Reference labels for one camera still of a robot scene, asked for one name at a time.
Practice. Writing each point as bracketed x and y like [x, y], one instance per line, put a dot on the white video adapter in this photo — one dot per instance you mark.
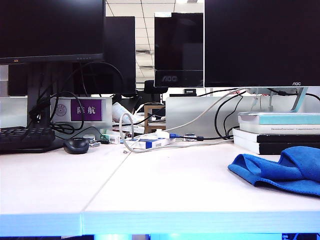
[162, 133]

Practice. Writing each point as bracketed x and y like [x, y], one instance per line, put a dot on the white printed container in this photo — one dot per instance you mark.
[120, 112]

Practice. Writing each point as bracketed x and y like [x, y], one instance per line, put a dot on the silver USB stick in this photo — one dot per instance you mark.
[93, 144]

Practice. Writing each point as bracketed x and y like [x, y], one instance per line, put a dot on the purple acrylic name sign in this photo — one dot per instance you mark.
[86, 110]

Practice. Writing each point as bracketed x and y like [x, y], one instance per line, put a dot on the small grey round device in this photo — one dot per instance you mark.
[190, 135]

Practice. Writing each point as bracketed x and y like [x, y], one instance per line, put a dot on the black background monitor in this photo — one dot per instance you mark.
[120, 50]

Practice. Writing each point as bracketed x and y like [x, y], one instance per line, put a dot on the blue and white cardboard box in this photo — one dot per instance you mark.
[152, 143]

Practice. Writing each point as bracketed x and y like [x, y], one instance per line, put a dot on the white book with black title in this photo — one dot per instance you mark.
[275, 129]

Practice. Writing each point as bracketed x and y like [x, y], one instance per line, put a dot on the black and white book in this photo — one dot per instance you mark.
[270, 148]
[287, 138]

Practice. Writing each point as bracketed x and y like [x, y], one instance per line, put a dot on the green and white small box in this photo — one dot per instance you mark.
[111, 138]

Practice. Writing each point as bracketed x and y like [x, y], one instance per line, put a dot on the small wooden shelf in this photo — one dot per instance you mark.
[147, 117]

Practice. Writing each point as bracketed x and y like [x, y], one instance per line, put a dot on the black computer mouse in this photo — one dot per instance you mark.
[76, 145]

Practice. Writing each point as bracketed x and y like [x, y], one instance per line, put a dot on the small AOC background monitor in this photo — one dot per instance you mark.
[178, 45]

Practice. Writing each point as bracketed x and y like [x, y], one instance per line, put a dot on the teal and white book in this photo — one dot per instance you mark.
[287, 118]

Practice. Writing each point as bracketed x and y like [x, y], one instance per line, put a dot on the large AOC monitor silver stand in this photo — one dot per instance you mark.
[262, 42]

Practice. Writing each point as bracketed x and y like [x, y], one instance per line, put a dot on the black computer keyboard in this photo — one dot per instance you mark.
[25, 140]

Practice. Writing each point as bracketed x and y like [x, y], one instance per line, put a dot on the blue microfibre rag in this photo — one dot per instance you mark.
[287, 172]

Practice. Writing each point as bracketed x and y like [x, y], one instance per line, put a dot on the black office chair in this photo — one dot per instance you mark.
[151, 86]

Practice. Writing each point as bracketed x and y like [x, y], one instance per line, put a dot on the black monitor with black stand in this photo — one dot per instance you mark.
[50, 27]

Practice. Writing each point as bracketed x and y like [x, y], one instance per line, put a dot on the grey desk partition panel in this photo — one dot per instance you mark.
[195, 115]
[12, 112]

